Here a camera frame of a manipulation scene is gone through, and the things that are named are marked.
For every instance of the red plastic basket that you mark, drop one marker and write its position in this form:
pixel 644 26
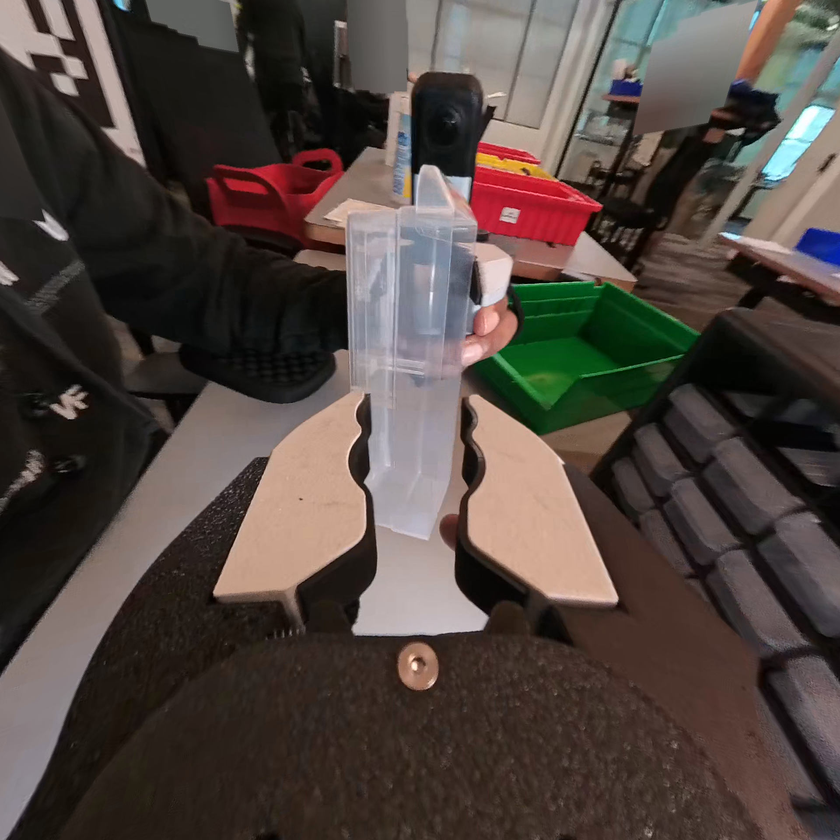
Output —
pixel 275 187

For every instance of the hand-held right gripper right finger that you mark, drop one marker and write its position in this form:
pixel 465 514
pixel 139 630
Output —
pixel 531 518

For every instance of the side table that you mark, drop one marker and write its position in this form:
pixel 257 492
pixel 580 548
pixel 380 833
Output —
pixel 781 262

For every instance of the black chair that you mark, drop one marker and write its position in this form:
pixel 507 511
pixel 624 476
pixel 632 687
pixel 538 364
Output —
pixel 623 220

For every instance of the white wipes bottle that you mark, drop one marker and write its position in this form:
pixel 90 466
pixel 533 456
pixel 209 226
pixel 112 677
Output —
pixel 399 151

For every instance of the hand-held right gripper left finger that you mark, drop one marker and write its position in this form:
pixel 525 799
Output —
pixel 302 505

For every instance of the person's black printed jacket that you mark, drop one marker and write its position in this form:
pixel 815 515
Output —
pixel 52 459

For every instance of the green plastic bin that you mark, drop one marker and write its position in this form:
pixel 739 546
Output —
pixel 577 354

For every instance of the clear plastic hinged box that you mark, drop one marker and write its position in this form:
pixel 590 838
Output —
pixel 420 295

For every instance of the row of grey blocks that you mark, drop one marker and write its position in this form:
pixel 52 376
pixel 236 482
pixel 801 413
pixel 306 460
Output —
pixel 741 525

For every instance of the black mesh pad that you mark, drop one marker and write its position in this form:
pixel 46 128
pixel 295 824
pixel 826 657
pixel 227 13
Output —
pixel 262 371

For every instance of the person's left forearm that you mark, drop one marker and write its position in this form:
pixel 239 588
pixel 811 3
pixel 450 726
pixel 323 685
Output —
pixel 229 289

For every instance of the wooden edged table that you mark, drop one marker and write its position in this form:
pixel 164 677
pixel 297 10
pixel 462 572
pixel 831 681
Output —
pixel 590 259

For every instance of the black storage rack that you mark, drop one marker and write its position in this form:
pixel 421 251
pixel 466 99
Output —
pixel 754 354

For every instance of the blue box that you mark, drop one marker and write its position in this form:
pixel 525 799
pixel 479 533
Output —
pixel 820 246

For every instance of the white board with black squares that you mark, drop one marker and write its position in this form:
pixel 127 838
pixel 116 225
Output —
pixel 95 39

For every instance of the person's left hand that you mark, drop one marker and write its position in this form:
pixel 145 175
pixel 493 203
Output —
pixel 489 331

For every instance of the yellow plastic bin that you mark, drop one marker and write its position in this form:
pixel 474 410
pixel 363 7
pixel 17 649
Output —
pixel 508 165

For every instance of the red plastic bin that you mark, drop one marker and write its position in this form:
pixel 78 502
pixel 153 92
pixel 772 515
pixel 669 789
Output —
pixel 525 207

